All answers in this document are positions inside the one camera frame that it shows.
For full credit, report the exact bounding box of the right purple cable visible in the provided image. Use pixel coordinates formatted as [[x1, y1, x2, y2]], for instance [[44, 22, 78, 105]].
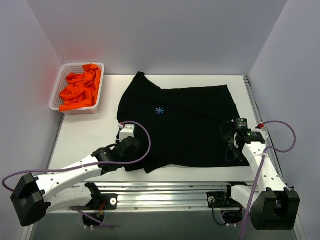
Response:
[[238, 120, 297, 240]]

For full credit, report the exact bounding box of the black t-shirt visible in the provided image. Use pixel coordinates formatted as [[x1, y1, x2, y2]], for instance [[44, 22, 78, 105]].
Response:
[[117, 72, 248, 173]]

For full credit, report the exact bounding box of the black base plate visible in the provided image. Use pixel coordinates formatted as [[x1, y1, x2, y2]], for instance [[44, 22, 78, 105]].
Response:
[[74, 193, 118, 211], [206, 191, 243, 209]]

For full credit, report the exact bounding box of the purple cable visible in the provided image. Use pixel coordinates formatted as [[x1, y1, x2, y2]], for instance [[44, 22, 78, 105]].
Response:
[[238, 120, 297, 240], [1, 120, 152, 230]]

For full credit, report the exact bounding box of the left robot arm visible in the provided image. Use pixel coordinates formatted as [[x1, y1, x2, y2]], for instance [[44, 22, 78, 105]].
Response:
[[10, 136, 141, 227]]

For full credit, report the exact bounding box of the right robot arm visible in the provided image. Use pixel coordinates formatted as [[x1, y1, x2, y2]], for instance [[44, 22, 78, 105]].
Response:
[[222, 118, 300, 235]]

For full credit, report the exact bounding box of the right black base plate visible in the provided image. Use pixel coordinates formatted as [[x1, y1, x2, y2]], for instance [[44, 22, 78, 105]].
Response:
[[206, 191, 243, 209]]

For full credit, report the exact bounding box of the white plastic basket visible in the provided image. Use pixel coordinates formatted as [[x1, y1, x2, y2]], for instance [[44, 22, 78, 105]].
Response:
[[49, 62, 105, 115]]

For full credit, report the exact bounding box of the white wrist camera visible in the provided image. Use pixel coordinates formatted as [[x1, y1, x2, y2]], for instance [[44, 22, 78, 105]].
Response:
[[117, 122, 135, 142], [255, 122, 269, 140]]

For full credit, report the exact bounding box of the orange t-shirt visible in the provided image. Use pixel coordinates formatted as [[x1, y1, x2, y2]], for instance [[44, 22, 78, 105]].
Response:
[[59, 63, 102, 112]]

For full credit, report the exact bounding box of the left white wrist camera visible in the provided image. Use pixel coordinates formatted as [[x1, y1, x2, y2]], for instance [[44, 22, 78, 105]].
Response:
[[117, 122, 135, 142]]

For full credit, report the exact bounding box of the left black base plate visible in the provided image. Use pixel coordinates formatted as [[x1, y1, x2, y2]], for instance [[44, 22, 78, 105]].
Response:
[[74, 193, 118, 211]]

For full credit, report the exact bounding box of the aluminium rail frame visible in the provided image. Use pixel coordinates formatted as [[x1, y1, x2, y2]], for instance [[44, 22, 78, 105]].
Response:
[[26, 181, 300, 215]]

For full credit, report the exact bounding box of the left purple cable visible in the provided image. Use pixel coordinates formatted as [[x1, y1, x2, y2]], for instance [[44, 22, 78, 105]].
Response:
[[1, 120, 152, 230]]

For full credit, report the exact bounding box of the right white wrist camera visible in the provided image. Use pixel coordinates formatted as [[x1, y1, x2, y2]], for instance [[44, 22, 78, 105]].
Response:
[[255, 122, 269, 140]]

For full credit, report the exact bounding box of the right side aluminium rail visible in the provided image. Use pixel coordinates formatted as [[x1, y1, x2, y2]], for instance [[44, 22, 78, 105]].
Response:
[[243, 75, 283, 180]]

